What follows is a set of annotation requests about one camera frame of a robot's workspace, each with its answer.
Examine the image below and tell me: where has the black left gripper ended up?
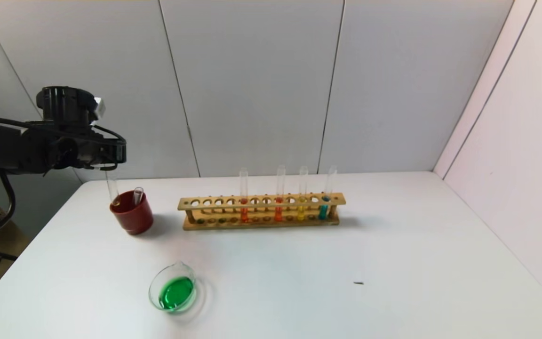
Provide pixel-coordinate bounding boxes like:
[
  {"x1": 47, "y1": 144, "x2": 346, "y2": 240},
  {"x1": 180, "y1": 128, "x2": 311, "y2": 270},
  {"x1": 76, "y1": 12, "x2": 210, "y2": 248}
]
[{"x1": 80, "y1": 139, "x2": 127, "y2": 171}]

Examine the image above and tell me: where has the red plastic cup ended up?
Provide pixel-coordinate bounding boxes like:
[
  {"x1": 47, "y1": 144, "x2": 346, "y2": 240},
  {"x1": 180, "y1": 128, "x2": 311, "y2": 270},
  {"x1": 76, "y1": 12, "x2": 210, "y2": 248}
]
[{"x1": 110, "y1": 189, "x2": 155, "y2": 235}]

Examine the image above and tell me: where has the thin black camera cable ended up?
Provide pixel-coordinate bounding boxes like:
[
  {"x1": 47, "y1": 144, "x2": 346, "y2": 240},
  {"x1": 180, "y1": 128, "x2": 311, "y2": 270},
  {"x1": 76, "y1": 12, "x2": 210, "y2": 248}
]
[{"x1": 0, "y1": 105, "x2": 127, "y2": 144}]

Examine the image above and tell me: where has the orange pigment glass test tube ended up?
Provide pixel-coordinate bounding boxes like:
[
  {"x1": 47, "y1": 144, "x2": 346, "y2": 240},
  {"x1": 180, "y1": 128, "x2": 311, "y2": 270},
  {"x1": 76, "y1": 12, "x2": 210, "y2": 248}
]
[
  {"x1": 274, "y1": 165, "x2": 286, "y2": 223},
  {"x1": 237, "y1": 168, "x2": 249, "y2": 224}
]

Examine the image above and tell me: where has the clear glass beaker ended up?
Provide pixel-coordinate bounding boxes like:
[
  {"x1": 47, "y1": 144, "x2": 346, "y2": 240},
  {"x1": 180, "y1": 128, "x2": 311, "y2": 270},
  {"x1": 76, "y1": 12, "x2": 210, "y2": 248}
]
[{"x1": 149, "y1": 262, "x2": 197, "y2": 312}]

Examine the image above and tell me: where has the wooden test tube rack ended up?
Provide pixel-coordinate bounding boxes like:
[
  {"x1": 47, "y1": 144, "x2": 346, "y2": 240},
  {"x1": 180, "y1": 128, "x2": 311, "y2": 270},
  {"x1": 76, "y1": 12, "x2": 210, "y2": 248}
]
[{"x1": 178, "y1": 192, "x2": 346, "y2": 231}]

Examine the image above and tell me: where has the yellow pigment glass test tube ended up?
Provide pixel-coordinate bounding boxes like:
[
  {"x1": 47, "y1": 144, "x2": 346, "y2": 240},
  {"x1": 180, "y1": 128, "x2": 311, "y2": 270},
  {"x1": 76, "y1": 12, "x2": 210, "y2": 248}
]
[
  {"x1": 105, "y1": 169, "x2": 121, "y2": 207},
  {"x1": 296, "y1": 166, "x2": 309, "y2": 222}
]

